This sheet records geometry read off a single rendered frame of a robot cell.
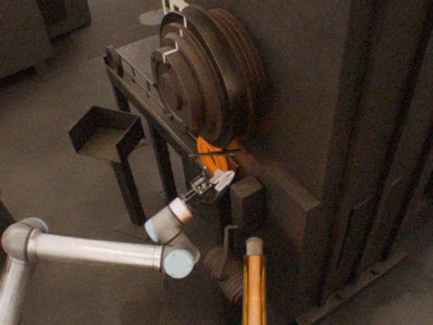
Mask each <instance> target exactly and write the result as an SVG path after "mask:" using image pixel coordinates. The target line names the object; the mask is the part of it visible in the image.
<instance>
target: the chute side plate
mask: <svg viewBox="0 0 433 325"><path fill-rule="evenodd" d="M105 68H106V71H107V76H108V79H110V78H111V79H112V80H113V83H114V85H115V86H116V87H117V89H118V90H120V91H121V93H122V94H123V95H124V96H125V97H126V98H127V99H128V100H129V101H130V102H131V103H132V104H133V106H134V107H135V108H137V109H138V111H139V112H140V114H142V115H143V116H144V117H145V119H146V116H147V118H148V119H149V120H150V121H151V124H152V127H154V128H155V129H156V130H157V131H158V133H159V134H160V135H161V136H162V137H163V138H164V140H166V141H167V143H169V144H170V145H171V147H172V148H173V149H174V150H176V152H177V153H178V154H179V156H181V157H182V158H183V159H184V160H185V161H186V164H188V165H189V166H190V167H191V168H192V169H193V171H194V172H195V173H196V174H197V175H198V176H199V175H201V174H202V175H203V172H204V176H205V177H206V179H207V180H208V179H210V178H211V177H210V175H209V173H208V172H206V170H205V169H204V168H203V167H202V166H201V164H199V163H198V162H197V160H195V161H193V162H190V160H191V159H193V156H192V157H188V154H190V153H189V152H188V151H187V150H186V148H185V147H184V146H183V145H182V144H181V143H180V142H179V141H178V140H177V139H176V138H175V137H174V136H173V135H172V134H171V133H170V132H169V131H168V130H167V129H166V128H165V127H164V126H163V125H162V123H161V122H160V121H159V120H158V119H157V118H156V117H155V116H154V115H153V114H152V113H151V112H150V111H149V110H148V109H147V108H146V107H145V106H144V105H143V104H142V103H141V102H140V101H139V100H138V99H137V98H136V96H134V95H133V93H131V92H130V91H129V89H127V88H126V86H124V85H123V84H122V82H120V81H119V79H117V77H116V76H115V75H114V74H113V73H112V72H111V71H110V70H109V69H108V68H107V67H106V66H105Z"/></svg>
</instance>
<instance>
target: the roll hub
mask: <svg viewBox="0 0 433 325"><path fill-rule="evenodd" d="M170 50H176V48H174V47H173V46H164V47H162V48H160V49H158V50H155V51H154V52H152V55H153V56H154V57H155V63H153V62H152V61H151V59H150V64H151V70H152V76H153V79H154V81H155V82H156V83H157V85H158V88H156V90H157V92H158V93H159V98H160V100H161V102H162V104H163V106H164V107H165V110H166V112H167V113H168V114H169V113H171V114H172V121H173V122H174V123H175V125H176V126H178V127H179V129H181V130H182V131H184V132H191V131H192V130H194V129H196V128H198V127H200V126H202V125H203V123H204V119H205V108H204V103H203V98H202V92H201V90H200V88H199V85H198V83H197V80H196V76H195V74H194V73H193V71H192V69H191V67H190V66H189V63H188V62H187V60H186V59H185V58H184V57H183V55H182V54H181V53H180V52H179V51H178V50H177V51H174V52H172V53H170V54H167V55H164V54H163V53H167V52H169V51H170ZM163 56H165V61H168V62H169V65H170V68H169V69H168V68H167V67H165V64H164V60H163ZM183 98H186V99H187V102H188V104H187V106H185V105H184V104H183V102H182V99H183ZM185 123H186V125H187V127H188V131H186V130H185V129H184V128H183V124H185Z"/></svg>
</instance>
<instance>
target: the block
mask: <svg viewBox="0 0 433 325"><path fill-rule="evenodd" d="M230 194H231V203H232V223H233V224H237V229H236V230H237V231H239V234H240V235H241V236H242V237H247V236H248V235H249V234H252V233H253V232H254V231H256V230H259V229H261V228H262V227H263V225H264V187H263V186H262V184H261V183H260V182H259V181H258V180H256V179H255V177H254V176H253V175H249V176H248V177H246V178H244V179H242V180H239V181H237V182H236V183H234V184H232V186H231V187H230Z"/></svg>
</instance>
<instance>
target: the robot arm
mask: <svg viewBox="0 0 433 325"><path fill-rule="evenodd" d="M199 177H200V179H199V180H197V179H198V178H199ZM233 177H234V172H233V171H230V172H222V171H221V170H219V169H218V170H217V171H216V172H215V176H214V177H213V178H210V179H208V180H207V179H206V177H205V176H203V175H202V174H201V175H199V176H198V177H197V178H195V180H197V181H196V182H194V180H193V181H192V182H191V184H192V185H193V186H192V187H193V188H192V189H191V190H190V191H189V192H188V193H187V194H185V195H184V194H180V195H179V196H180V197H181V198H180V199H181V200H180V199H179V198H176V199H175V200H174V201H172V202H171V203H170V204H169V205H168V206H166V207H165V208H163V209H162V210H161V211H159V213H158V214H156V215H155V216H153V217H152V218H151V219H150V220H149V221H147V222H146V223H145V230H146V231H147V233H148V234H149V236H150V237H151V239H152V240H153V241H154V242H155V243H156V244H157V245H159V244H160V245H161V246H154V245H140V244H132V243H124V242H116V241H102V240H94V239H88V238H74V237H66V236H59V235H51V234H49V229H48V227H47V226H46V224H45V223H44V222H43V221H41V220H40V219H39V218H35V217H31V218H26V219H24V220H23V221H20V222H18V223H16V224H13V225H10V226H9V227H8V228H7V229H6V230H5V232H4V234H3V235H2V246H3V249H4V250H5V251H6V253H7V254H8V257H7V260H6V262H5V268H4V270H3V273H2V279H1V282H0V325H21V322H22V317H23V315H24V310H25V308H26V302H27V299H28V297H29V290H30V289H31V286H32V280H33V277H34V273H35V270H36V266H37V265H36V264H37V262H38V260H39V259H44V260H51V261H58V262H72V263H80V264H88V265H102V266H109V267H115V268H121V269H134V270H141V271H148V272H162V273H168V274H169V275H170V276H171V277H173V278H177V279H180V278H182V277H184V276H186V275H188V274H189V273H190V271H191V269H192V268H193V265H194V264H196V262H197V261H198V260H199V257H200V253H199V252H198V250H197V249H196V248H195V246H194V245H193V244H192V243H191V242H190V240H189V239H188V237H186V236H185V234H184V233H183V232H182V230H180V227H181V226H182V225H183V224H185V223H186V222H187V221H188V220H190V219H191V218H192V217H193V215H192V213H193V214H194V212H195V211H194V209H193V208H195V209H200V210H211V211H216V209H217V208H218V206H217V203H216V202H215V201H217V199H219V198H221V197H222V196H223V195H224V194H225V192H226V191H227V188H228V187H229V185H230V184H231V182H232V179H233ZM213 186H215V187H216V190H215V189H214V187H213Z"/></svg>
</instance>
